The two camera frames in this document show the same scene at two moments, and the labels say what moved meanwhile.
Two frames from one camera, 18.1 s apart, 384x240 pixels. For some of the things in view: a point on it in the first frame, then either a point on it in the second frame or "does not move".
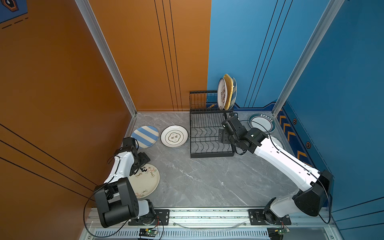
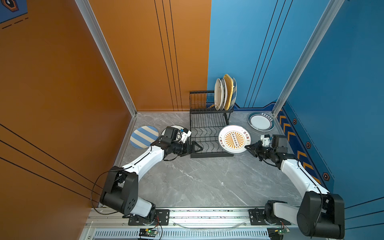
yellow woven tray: (230, 86) does not move
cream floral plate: (145, 183) to (218, 94)
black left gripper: (144, 158) to (187, 148)
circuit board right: (281, 231) does not move
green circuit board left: (147, 232) does not move
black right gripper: (223, 134) to (256, 147)
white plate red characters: (222, 94) does not move
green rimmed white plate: (262, 121) does not move
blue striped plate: (235, 94) does not move
